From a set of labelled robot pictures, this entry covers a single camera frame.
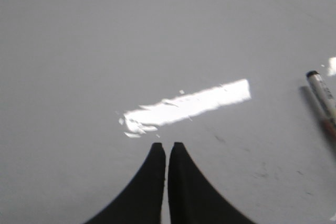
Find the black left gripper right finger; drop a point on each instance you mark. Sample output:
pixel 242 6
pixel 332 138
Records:
pixel 192 199

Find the large white whiteboard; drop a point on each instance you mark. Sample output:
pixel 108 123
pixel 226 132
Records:
pixel 88 85

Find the white whiteboard marker black tip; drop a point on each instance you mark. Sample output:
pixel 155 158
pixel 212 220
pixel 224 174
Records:
pixel 324 97

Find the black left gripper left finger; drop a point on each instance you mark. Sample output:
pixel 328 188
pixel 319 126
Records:
pixel 141 200

